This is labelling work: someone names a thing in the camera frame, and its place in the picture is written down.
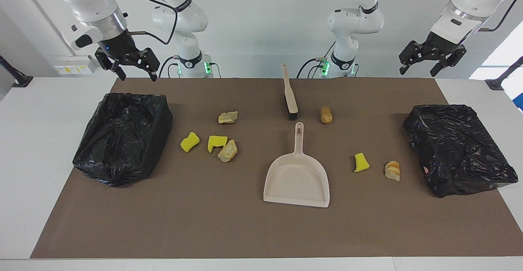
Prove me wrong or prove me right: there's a beige plastic dustpan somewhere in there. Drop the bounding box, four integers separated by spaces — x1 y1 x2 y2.
263 122 331 208

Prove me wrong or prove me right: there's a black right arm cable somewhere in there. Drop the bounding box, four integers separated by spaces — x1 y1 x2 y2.
114 0 180 46

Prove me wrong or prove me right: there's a black base cable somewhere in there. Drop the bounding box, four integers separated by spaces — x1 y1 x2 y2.
159 56 180 78
296 57 327 78

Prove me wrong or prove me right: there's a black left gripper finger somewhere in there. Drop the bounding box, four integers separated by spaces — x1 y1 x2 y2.
399 40 429 75
429 45 467 78

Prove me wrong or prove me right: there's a yellow sponge piece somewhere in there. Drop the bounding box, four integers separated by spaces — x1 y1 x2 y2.
207 135 228 154
353 152 371 173
180 132 200 153

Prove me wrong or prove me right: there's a brown table mat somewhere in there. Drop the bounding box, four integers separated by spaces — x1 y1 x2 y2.
30 78 523 259

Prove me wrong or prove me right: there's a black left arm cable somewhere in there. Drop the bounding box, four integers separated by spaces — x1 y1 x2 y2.
479 0 523 32

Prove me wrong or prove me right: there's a black clamp stand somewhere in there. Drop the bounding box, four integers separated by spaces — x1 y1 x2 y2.
485 56 523 91
0 55 33 87

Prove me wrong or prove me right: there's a white wall outlet box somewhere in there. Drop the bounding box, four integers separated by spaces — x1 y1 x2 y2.
54 55 98 75

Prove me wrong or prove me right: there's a beige hand brush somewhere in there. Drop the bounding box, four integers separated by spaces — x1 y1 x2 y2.
281 63 299 121

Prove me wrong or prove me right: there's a striped tan bread piece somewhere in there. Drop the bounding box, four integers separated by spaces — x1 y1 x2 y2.
384 161 401 182

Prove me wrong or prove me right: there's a black bag lined bin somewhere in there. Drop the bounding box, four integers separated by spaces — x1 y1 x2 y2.
72 92 173 188
402 104 519 198

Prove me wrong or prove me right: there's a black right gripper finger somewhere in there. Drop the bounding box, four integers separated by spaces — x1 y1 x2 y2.
136 48 161 82
95 49 127 81

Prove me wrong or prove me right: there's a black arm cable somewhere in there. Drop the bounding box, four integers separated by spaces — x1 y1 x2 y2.
114 0 180 46
479 0 523 32

